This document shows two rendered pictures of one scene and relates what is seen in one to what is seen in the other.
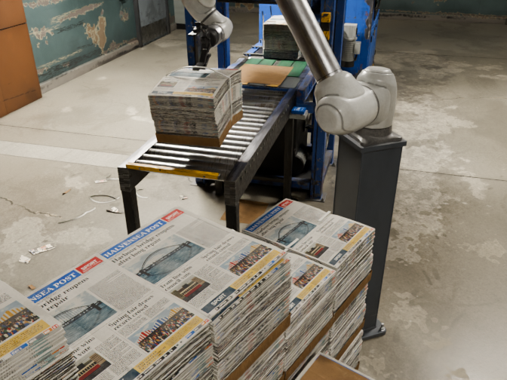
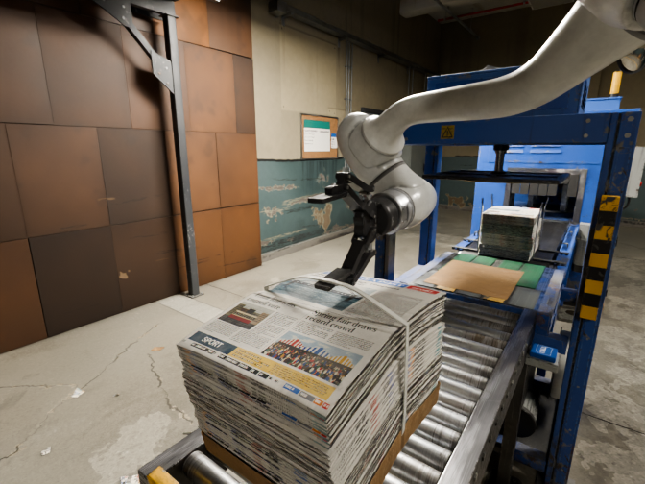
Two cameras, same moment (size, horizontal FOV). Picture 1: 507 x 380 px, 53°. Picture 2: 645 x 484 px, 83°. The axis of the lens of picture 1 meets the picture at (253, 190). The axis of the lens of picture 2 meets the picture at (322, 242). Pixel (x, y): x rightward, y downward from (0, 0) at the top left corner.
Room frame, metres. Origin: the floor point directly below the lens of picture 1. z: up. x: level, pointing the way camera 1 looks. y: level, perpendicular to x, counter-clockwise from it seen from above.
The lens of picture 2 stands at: (1.59, 0.04, 1.43)
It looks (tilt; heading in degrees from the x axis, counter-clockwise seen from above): 14 degrees down; 21
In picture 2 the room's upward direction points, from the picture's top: straight up
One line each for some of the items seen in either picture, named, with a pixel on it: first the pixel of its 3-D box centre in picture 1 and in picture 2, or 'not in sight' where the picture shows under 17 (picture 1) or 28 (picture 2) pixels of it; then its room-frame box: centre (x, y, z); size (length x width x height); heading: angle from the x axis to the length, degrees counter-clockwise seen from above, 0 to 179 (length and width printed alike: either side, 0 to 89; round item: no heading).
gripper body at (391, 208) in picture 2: (207, 40); (370, 220); (2.27, 0.20, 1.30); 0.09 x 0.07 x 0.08; 164
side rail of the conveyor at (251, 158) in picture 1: (268, 135); (489, 416); (2.53, -0.08, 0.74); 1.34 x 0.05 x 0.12; 164
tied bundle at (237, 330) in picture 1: (198, 294); not in sight; (0.99, 0.14, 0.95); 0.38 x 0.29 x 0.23; 53
